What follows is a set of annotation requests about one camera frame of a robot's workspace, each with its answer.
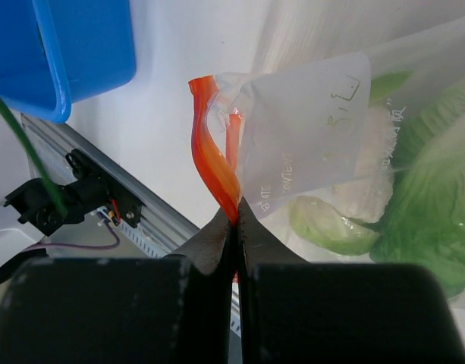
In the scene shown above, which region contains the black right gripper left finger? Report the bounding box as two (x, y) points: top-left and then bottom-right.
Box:
(0, 212), (232, 363)

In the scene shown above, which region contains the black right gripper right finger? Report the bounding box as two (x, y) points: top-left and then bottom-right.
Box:
(236, 201), (465, 363)

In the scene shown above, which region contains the green lettuce leaf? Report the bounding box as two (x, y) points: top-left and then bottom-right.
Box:
(369, 77), (465, 297)

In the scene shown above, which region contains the clear zip top bag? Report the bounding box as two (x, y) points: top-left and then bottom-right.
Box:
(189, 16), (465, 308)

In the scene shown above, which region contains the green onion stalk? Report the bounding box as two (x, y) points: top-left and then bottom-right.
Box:
(0, 97), (68, 218)

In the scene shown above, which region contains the white cauliflower with leaves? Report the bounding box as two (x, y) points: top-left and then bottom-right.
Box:
(288, 106), (397, 256)

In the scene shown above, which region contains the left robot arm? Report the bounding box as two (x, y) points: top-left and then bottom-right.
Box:
(0, 178), (83, 284)

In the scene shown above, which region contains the blue plastic bin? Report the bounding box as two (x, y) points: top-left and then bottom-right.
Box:
(0, 1), (137, 124)

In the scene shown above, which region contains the white slotted cable duct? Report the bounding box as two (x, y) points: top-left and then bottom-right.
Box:
(118, 222), (166, 258)

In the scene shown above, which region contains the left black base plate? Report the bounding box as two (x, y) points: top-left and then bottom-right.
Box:
(65, 149), (143, 228)

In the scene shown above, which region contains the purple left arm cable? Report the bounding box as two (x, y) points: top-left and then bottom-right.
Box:
(25, 223), (121, 251)

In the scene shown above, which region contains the aluminium mounting rail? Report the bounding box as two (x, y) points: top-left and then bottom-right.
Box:
(20, 115), (199, 254)

